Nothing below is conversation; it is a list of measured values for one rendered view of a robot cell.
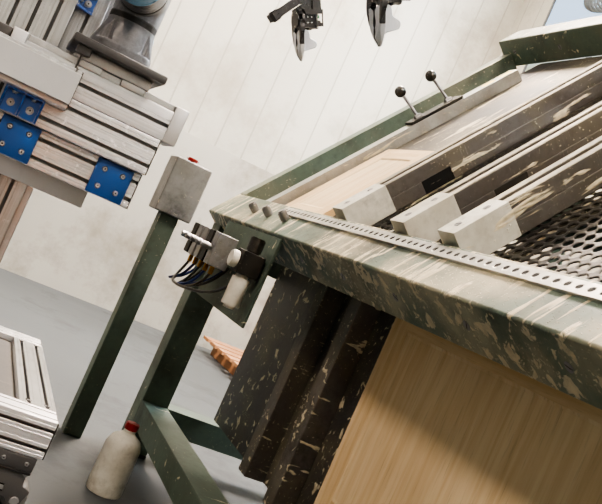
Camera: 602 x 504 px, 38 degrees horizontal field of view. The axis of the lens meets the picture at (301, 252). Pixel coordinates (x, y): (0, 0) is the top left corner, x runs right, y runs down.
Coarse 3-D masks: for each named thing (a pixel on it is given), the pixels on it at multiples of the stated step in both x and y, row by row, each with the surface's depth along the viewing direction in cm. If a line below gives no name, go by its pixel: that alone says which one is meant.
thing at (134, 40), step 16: (112, 16) 200; (128, 16) 199; (96, 32) 200; (112, 32) 198; (128, 32) 198; (144, 32) 201; (112, 48) 197; (128, 48) 198; (144, 48) 202; (144, 64) 202
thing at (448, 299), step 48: (288, 240) 209; (336, 240) 189; (336, 288) 192; (384, 288) 163; (432, 288) 141; (480, 288) 133; (528, 288) 126; (480, 336) 133; (528, 336) 118; (576, 336) 107; (576, 384) 112
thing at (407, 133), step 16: (496, 80) 281; (512, 80) 282; (464, 96) 279; (480, 96) 279; (448, 112) 276; (416, 128) 273; (432, 128) 275; (384, 144) 270; (400, 144) 272; (352, 160) 267; (320, 176) 264; (336, 176) 266; (288, 192) 261; (304, 192) 263
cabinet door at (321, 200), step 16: (368, 160) 264; (384, 160) 256; (400, 160) 247; (416, 160) 238; (352, 176) 255; (368, 176) 246; (384, 176) 237; (320, 192) 254; (336, 192) 245; (352, 192) 236; (304, 208) 243; (320, 208) 235
